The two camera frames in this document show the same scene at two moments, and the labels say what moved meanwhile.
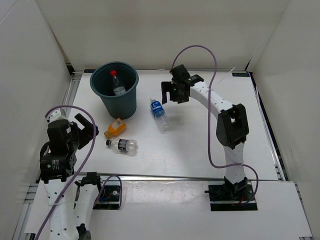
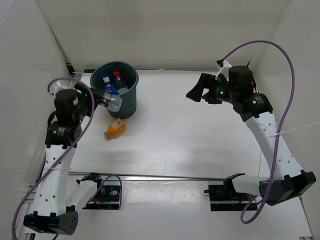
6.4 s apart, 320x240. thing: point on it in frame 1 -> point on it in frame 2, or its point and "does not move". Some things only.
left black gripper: (87, 133) -> (88, 98)
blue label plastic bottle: (159, 112) -> (109, 87)
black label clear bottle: (129, 145) -> (113, 103)
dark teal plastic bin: (122, 107) does not move
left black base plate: (109, 198) does not move
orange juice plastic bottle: (116, 128) does not move
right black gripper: (167, 86) -> (206, 81)
